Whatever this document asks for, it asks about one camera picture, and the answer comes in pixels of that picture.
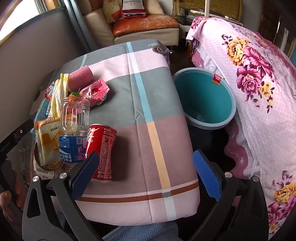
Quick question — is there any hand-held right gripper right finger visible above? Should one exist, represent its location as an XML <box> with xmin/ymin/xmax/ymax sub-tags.
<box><xmin>183</xmin><ymin>149</ymin><xmax>270</xmax><ymax>241</ymax></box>

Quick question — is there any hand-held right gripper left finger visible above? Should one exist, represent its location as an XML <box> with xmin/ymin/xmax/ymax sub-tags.
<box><xmin>22</xmin><ymin>151</ymin><xmax>103</xmax><ymax>241</ymax></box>

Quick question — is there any orange chip packet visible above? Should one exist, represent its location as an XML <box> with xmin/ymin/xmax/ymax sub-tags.
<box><xmin>34</xmin><ymin>117</ymin><xmax>64</xmax><ymax>167</ymax></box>

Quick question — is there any red soda can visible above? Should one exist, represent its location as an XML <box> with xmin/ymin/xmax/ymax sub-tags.
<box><xmin>84</xmin><ymin>123</ymin><xmax>117</xmax><ymax>181</ymax></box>

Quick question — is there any blue white drink carton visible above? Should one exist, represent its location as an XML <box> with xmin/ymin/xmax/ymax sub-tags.
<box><xmin>34</xmin><ymin>98</ymin><xmax>52</xmax><ymax>122</ymax></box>

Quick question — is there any white blue paper canister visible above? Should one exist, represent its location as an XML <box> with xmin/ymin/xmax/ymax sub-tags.
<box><xmin>32</xmin><ymin>139</ymin><xmax>65</xmax><ymax>180</ymax></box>

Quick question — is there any small red wrapper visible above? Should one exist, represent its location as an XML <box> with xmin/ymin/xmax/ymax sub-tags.
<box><xmin>44</xmin><ymin>81</ymin><xmax>56</xmax><ymax>100</ymax></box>

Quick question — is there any yellow white paper towel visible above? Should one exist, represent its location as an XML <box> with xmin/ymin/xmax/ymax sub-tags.
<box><xmin>50</xmin><ymin>73</ymin><xmax>70</xmax><ymax>118</ymax></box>

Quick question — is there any clear plastic bottle blue label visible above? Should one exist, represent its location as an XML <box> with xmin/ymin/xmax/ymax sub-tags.
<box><xmin>58</xmin><ymin>97</ymin><xmax>91</xmax><ymax>165</ymax></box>

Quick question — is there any blue round bin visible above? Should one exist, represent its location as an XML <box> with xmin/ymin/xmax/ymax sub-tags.
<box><xmin>172</xmin><ymin>67</ymin><xmax>237</xmax><ymax>130</ymax></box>

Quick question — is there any pink snack wrapper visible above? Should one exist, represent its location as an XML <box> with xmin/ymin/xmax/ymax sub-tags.
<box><xmin>79</xmin><ymin>78</ymin><xmax>110</xmax><ymax>108</ymax></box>

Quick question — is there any pink paper cup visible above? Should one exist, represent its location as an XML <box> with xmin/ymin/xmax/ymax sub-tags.
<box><xmin>69</xmin><ymin>65</ymin><xmax>93</xmax><ymax>90</ymax></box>

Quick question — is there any person's left hand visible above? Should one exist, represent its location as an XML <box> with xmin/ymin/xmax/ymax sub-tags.
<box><xmin>0</xmin><ymin>190</ymin><xmax>23</xmax><ymax>232</ymax></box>

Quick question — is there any blue towel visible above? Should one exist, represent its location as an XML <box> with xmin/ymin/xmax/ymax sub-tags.
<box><xmin>103</xmin><ymin>221</ymin><xmax>183</xmax><ymax>241</ymax></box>

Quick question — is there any grey panel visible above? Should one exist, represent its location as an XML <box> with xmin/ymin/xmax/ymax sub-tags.
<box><xmin>0</xmin><ymin>6</ymin><xmax>92</xmax><ymax>144</ymax></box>

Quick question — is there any pink floral bedsheet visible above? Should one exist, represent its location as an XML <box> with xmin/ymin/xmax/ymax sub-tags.
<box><xmin>186</xmin><ymin>16</ymin><xmax>296</xmax><ymax>240</ymax></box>

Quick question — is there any plaid blanket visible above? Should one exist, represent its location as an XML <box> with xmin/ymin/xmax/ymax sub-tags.
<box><xmin>35</xmin><ymin>40</ymin><xmax>200</xmax><ymax>226</ymax></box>

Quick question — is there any window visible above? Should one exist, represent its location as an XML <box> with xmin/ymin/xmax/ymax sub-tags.
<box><xmin>0</xmin><ymin>0</ymin><xmax>67</xmax><ymax>44</ymax></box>

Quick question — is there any cream sofa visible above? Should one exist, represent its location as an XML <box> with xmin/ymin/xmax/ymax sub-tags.
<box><xmin>83</xmin><ymin>0</ymin><xmax>180</xmax><ymax>47</ymax></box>

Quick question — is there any cream cartoon pillow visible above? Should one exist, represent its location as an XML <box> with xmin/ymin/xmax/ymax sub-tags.
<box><xmin>102</xmin><ymin>0</ymin><xmax>123</xmax><ymax>23</ymax></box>

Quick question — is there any orange leather cushion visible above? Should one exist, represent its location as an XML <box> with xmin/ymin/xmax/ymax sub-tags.
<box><xmin>112</xmin><ymin>13</ymin><xmax>179</xmax><ymax>37</ymax></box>

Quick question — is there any leopard print cloth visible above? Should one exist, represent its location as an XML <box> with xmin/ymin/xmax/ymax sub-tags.
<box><xmin>171</xmin><ymin>0</ymin><xmax>243</xmax><ymax>21</ymax></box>

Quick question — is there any bottle print pillow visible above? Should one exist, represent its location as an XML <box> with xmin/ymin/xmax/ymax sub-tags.
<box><xmin>121</xmin><ymin>0</ymin><xmax>148</xmax><ymax>18</ymax></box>

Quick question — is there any beige pillow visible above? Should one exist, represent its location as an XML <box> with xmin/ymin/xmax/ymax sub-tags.
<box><xmin>144</xmin><ymin>0</ymin><xmax>163</xmax><ymax>15</ymax></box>

